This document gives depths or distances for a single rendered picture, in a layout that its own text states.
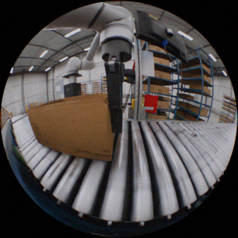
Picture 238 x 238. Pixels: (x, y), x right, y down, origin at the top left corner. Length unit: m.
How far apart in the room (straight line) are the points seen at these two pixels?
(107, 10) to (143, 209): 0.43
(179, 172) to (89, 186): 0.24
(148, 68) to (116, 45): 0.39
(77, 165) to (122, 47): 0.32
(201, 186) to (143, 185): 0.19
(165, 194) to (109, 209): 0.12
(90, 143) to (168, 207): 0.24
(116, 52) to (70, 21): 0.15
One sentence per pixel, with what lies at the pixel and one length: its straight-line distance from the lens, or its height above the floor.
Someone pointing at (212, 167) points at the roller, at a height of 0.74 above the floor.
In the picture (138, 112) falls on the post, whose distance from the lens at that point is 0.49.
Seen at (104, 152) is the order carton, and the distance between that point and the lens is 0.20.
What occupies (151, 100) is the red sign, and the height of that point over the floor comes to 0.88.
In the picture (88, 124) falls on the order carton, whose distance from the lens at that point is 0.16.
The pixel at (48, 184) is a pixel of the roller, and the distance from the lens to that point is 0.27.
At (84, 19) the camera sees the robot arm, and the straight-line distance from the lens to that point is 0.23.
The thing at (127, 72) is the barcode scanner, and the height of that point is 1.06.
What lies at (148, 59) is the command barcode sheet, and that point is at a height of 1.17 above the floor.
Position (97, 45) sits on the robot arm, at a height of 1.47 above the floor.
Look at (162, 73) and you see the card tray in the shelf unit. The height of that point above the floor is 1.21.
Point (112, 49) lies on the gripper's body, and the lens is 0.17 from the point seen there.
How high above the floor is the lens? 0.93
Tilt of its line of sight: 22 degrees down
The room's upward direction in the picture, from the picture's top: straight up
